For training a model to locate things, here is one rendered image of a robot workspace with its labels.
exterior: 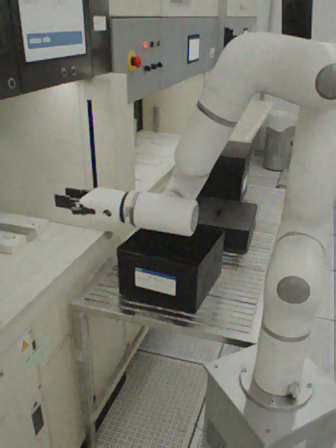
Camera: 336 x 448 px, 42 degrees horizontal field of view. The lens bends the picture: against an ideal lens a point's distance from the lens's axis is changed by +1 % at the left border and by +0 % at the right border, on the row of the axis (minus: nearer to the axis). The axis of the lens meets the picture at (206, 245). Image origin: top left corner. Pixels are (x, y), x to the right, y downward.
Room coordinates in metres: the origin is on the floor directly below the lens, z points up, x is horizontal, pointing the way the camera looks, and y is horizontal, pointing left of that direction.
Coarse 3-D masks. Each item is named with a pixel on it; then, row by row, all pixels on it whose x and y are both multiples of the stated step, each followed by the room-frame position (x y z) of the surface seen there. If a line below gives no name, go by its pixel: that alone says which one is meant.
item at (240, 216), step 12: (204, 204) 1.73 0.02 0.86; (216, 204) 1.74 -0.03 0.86; (228, 204) 1.74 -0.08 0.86; (240, 204) 1.76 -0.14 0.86; (252, 204) 1.76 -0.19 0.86; (204, 216) 1.60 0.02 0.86; (216, 216) 1.61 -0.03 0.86; (228, 216) 1.62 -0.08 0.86; (240, 216) 1.63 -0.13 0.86; (252, 216) 1.64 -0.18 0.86; (228, 228) 1.51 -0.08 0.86; (240, 228) 1.52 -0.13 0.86; (252, 228) 1.66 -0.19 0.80; (228, 240) 1.51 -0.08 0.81; (240, 240) 1.50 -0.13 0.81; (240, 252) 1.50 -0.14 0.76
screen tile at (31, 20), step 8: (48, 0) 1.19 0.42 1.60; (24, 8) 1.10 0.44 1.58; (32, 8) 1.13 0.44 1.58; (40, 8) 1.16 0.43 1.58; (48, 8) 1.19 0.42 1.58; (24, 16) 1.09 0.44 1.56; (32, 16) 1.12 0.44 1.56; (40, 16) 1.15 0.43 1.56; (48, 16) 1.19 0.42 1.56; (32, 24) 1.12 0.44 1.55; (40, 24) 1.15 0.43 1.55; (48, 24) 1.18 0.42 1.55
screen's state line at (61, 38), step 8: (40, 32) 1.15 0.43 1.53; (48, 32) 1.18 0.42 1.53; (56, 32) 1.21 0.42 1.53; (64, 32) 1.25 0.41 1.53; (72, 32) 1.29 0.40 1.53; (80, 32) 1.33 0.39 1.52; (32, 40) 1.11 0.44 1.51; (40, 40) 1.14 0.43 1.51; (48, 40) 1.18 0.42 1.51; (56, 40) 1.21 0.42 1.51; (64, 40) 1.25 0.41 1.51; (72, 40) 1.29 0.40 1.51; (80, 40) 1.33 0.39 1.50; (32, 48) 1.11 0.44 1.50
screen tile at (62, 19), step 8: (56, 8) 1.22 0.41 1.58; (64, 8) 1.26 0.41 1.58; (72, 8) 1.30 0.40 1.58; (80, 8) 1.34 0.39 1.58; (64, 16) 1.26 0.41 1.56; (72, 16) 1.30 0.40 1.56; (80, 16) 1.34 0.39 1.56; (64, 24) 1.25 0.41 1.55; (72, 24) 1.29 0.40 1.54; (80, 24) 1.34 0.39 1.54
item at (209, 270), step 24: (144, 240) 1.35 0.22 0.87; (168, 240) 1.41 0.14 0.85; (192, 240) 1.38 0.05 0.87; (216, 240) 1.35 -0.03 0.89; (120, 264) 1.16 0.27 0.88; (144, 264) 1.14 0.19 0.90; (168, 264) 1.11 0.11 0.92; (192, 264) 1.34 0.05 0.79; (216, 264) 1.27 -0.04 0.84; (120, 288) 1.17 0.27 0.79; (144, 288) 1.14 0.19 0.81; (168, 288) 1.11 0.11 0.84; (192, 288) 1.09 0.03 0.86; (192, 312) 1.09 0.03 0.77
